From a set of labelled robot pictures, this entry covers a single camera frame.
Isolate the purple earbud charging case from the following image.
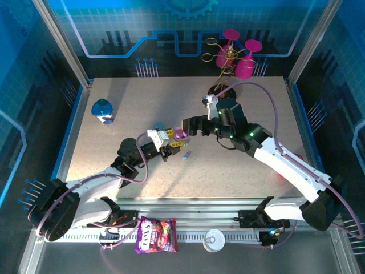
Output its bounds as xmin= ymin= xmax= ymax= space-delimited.
xmin=173 ymin=127 xmax=189 ymax=143

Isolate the pink wine glass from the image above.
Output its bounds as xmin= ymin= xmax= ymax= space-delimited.
xmin=215 ymin=28 xmax=241 ymax=69
xmin=234 ymin=39 xmax=263 ymax=80

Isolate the blue figurine on white base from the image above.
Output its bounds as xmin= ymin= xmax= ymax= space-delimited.
xmin=91 ymin=98 xmax=114 ymax=125

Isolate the purple candy bag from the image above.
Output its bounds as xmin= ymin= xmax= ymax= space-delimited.
xmin=133 ymin=216 xmax=179 ymax=255

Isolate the small circuit board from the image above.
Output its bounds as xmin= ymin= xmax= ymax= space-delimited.
xmin=258 ymin=228 xmax=283 ymax=247
xmin=99 ymin=225 xmax=121 ymax=243

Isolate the silver tin can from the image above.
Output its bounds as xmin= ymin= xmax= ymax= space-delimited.
xmin=202 ymin=228 xmax=226 ymax=253

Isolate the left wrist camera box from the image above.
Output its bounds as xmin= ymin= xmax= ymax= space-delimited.
xmin=147 ymin=128 xmax=169 ymax=150

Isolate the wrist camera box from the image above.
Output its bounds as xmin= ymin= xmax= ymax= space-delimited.
xmin=201 ymin=94 xmax=220 ymax=120
xmin=147 ymin=128 xmax=169 ymax=150

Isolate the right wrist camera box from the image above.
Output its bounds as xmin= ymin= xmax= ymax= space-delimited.
xmin=201 ymin=94 xmax=220 ymax=120

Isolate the gold wire glass rack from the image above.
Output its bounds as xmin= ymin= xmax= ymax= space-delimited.
xmin=201 ymin=37 xmax=238 ymax=99

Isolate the aluminium enclosure frame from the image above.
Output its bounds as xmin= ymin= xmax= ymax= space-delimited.
xmin=17 ymin=0 xmax=362 ymax=274

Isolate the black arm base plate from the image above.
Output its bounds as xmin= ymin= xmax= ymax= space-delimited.
xmin=238 ymin=209 xmax=291 ymax=229
xmin=86 ymin=210 xmax=141 ymax=229

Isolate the white slotted cable duct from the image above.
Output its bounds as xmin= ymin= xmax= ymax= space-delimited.
xmin=44 ymin=230 xmax=262 ymax=244

